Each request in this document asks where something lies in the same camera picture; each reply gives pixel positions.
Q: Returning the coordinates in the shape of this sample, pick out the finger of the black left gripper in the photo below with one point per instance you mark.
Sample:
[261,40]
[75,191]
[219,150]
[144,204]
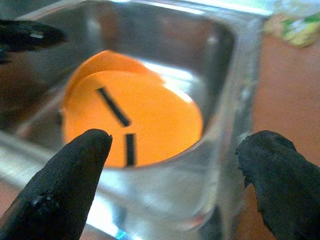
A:
[5,57]
[27,36]

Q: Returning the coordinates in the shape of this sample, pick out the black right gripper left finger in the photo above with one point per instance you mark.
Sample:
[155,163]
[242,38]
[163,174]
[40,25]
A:
[55,190]

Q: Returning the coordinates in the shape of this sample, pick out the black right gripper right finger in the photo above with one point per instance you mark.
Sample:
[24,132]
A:
[285,180]

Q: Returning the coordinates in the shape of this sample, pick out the orange plate with black stripes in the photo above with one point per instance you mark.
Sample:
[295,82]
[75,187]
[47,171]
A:
[160,120]

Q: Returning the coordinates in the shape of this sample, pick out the stainless steel double sink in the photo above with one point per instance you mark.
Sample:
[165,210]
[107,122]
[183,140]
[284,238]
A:
[220,50]

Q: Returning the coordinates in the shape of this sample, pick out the clear soap pump bottle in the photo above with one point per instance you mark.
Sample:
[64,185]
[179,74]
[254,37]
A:
[295,30]

